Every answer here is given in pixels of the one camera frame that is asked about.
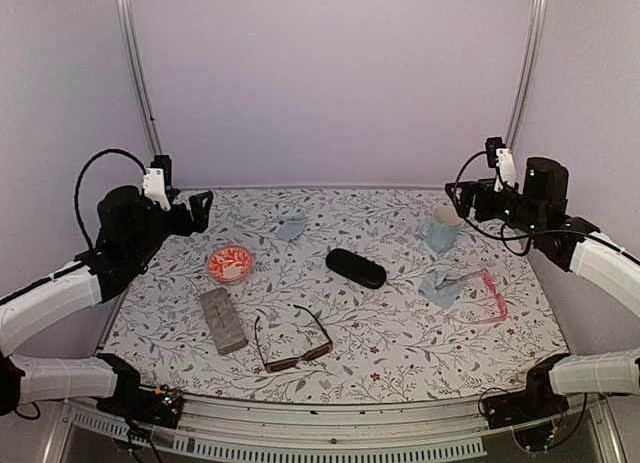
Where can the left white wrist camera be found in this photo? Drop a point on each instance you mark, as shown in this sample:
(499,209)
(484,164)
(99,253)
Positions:
(157,182)

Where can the black glasses case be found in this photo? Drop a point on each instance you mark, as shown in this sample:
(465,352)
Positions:
(356,268)

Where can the light blue mug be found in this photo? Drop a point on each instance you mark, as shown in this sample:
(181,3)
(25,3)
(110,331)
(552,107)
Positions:
(440,231)

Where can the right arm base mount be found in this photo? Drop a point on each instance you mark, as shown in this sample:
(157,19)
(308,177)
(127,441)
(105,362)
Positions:
(525,408)

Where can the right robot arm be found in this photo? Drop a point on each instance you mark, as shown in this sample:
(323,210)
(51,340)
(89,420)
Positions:
(538,213)

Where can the right aluminium frame post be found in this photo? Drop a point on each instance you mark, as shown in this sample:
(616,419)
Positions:
(532,47)

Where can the red patterned bowl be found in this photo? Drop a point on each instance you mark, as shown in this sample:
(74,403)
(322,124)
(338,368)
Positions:
(230,264)

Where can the pink sunglasses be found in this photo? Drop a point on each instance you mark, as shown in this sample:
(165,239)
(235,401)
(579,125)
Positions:
(479,302)

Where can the grey glasses case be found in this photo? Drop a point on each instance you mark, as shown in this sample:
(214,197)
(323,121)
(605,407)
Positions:
(224,325)

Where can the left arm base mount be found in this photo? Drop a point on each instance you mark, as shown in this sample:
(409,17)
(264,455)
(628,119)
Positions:
(161,406)

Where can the brown sunglasses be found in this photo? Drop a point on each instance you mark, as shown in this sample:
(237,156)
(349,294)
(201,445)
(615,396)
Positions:
(284,364)

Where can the blue cleaning cloth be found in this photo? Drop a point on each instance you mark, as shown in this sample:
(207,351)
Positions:
(441,288)

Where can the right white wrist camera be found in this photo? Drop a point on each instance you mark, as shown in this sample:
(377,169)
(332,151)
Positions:
(499,158)

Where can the front aluminium rail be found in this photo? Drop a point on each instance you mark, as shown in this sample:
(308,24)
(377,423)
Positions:
(220,430)

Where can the aluminium frame post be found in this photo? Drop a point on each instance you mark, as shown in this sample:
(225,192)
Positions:
(532,47)
(125,14)

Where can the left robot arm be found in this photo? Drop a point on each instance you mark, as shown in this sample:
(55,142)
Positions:
(133,229)

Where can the left aluminium frame post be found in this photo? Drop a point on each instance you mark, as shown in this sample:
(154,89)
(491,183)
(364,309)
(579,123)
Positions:
(125,14)

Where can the floral tablecloth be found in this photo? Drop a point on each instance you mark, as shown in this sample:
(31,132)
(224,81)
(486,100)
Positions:
(390,344)

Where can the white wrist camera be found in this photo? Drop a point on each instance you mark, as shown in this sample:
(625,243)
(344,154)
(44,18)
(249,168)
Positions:
(499,158)
(157,182)

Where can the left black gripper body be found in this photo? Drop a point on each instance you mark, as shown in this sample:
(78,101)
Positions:
(183,226)

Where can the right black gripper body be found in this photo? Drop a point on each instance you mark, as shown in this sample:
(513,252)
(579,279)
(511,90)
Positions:
(489,212)

